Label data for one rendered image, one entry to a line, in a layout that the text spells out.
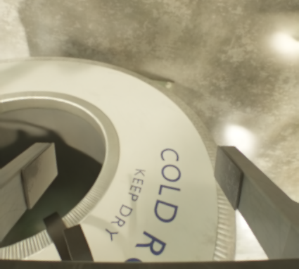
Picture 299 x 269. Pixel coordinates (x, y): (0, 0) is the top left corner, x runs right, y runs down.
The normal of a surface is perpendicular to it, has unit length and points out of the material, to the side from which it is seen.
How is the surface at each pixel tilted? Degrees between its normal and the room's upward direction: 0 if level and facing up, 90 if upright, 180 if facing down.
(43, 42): 0
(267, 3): 0
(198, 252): 90
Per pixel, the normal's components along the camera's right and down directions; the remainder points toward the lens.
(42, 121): 0.15, 0.65
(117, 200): 0.11, -0.76
